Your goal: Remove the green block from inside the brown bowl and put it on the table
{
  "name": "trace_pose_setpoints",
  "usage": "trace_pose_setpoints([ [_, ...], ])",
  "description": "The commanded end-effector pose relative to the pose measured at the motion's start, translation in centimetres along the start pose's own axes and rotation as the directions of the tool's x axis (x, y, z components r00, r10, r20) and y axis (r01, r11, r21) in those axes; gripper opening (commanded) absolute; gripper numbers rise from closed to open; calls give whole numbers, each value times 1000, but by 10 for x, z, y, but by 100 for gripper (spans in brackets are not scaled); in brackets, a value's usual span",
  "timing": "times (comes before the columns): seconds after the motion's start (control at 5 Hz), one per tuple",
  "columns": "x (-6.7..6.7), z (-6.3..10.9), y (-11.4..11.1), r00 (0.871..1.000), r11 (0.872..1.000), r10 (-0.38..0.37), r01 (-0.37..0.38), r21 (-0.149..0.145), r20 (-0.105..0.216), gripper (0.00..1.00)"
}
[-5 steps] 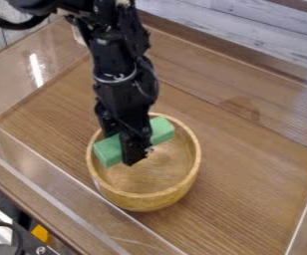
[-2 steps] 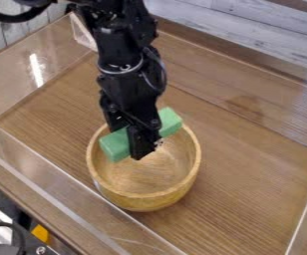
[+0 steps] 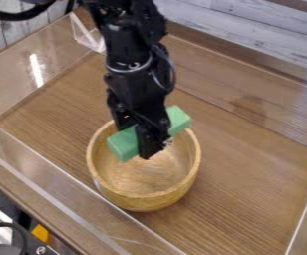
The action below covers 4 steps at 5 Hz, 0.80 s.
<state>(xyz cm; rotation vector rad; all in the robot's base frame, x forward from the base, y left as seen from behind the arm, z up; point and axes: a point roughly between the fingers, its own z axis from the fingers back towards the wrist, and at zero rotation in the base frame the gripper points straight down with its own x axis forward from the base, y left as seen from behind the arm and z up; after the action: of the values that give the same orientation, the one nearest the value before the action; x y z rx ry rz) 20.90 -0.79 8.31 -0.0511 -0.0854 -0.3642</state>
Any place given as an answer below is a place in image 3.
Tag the brown wooden bowl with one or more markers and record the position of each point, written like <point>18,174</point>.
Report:
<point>144,185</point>

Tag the clear acrylic corner bracket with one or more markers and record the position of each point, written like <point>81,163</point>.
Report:
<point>89,38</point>

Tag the green rectangular block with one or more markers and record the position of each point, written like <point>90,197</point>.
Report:
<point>122,142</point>

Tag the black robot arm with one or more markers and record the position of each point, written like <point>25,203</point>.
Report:
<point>132,25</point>

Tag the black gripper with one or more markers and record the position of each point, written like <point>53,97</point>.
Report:
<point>138,85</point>

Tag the clear acrylic tray wall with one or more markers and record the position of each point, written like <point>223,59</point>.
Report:
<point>79,216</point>

